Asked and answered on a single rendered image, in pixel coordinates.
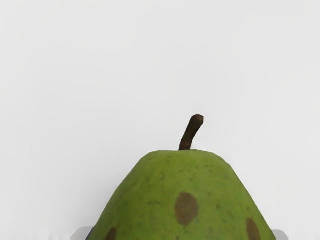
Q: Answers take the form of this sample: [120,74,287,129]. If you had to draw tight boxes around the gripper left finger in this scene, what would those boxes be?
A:
[70,226,94,240]

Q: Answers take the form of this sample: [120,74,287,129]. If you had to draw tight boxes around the green pear with brown spots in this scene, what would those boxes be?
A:
[86,114,278,240]

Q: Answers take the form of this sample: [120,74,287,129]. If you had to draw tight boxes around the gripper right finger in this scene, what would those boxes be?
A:
[271,228,289,240]

